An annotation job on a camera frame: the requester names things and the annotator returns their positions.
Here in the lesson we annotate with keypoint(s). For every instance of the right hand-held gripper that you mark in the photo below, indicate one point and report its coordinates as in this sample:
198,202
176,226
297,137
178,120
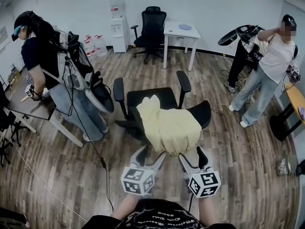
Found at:
206,182

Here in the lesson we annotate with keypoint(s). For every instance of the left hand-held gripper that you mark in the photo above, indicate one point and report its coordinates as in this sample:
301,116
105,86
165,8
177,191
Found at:
137,181

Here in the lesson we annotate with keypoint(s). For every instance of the pale yellow clothing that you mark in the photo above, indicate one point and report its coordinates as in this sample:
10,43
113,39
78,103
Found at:
171,128

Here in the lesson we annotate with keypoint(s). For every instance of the person's left forearm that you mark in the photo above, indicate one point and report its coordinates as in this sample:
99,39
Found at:
124,207

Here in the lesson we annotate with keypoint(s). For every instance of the person's right forearm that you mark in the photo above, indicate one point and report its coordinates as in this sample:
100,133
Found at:
208,209

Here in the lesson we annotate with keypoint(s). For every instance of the grey mesh office chair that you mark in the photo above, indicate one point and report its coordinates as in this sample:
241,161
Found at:
98,94

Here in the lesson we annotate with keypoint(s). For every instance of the black mesh office chair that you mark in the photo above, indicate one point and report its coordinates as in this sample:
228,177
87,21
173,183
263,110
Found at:
151,30

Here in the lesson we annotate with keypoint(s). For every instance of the black chair with star base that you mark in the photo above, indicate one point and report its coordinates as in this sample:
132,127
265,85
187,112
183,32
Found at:
4,118

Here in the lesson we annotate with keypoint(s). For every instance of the person's black printed shirt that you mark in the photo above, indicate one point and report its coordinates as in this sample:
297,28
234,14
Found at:
157,216

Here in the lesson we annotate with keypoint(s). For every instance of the round grey speckled object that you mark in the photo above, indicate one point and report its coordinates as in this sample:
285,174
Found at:
284,166

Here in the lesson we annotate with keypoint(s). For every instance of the round yellow table black base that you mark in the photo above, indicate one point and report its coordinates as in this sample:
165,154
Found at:
293,99

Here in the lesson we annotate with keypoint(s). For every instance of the small purple object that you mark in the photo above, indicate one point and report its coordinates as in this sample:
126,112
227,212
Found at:
301,112

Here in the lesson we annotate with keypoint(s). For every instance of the clear water bottle red label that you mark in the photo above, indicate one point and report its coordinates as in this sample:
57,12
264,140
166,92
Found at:
100,45
89,49

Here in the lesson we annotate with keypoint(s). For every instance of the white water dispenser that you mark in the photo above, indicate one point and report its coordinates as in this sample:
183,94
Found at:
119,36

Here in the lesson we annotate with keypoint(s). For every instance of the white square table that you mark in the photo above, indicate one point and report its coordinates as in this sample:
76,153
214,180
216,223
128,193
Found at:
174,31

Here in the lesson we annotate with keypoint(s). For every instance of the purple round object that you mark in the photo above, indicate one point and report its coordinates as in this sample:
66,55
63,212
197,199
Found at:
185,27

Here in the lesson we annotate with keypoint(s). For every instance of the dark wooden desk white legs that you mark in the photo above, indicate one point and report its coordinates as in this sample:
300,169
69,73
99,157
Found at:
23,106

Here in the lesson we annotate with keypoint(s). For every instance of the wooden stick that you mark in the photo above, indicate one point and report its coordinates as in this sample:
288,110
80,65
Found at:
25,98

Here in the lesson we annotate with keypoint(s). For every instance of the clear water jug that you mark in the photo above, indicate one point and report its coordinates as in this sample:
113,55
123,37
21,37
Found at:
117,8

